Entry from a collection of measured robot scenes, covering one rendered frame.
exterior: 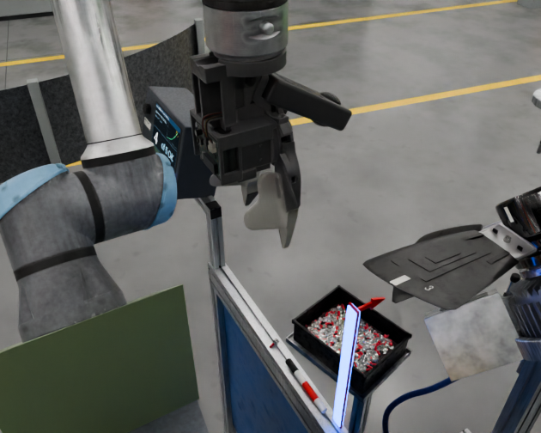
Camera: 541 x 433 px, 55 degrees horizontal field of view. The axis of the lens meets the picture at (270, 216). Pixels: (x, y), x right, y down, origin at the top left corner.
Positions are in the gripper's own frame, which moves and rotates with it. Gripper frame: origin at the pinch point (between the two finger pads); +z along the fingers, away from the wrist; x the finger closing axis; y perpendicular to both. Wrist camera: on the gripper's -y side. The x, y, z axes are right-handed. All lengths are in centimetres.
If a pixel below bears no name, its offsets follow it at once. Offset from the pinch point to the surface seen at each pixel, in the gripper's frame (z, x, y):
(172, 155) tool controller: 25, -62, -8
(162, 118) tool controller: 20, -71, -9
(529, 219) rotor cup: 22, -1, -54
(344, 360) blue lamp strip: 37.1, -1.2, -14.7
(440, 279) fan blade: 23.8, 1.3, -31.0
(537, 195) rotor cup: 18, -2, -57
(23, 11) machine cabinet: 124, -615, -24
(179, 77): 67, -206, -59
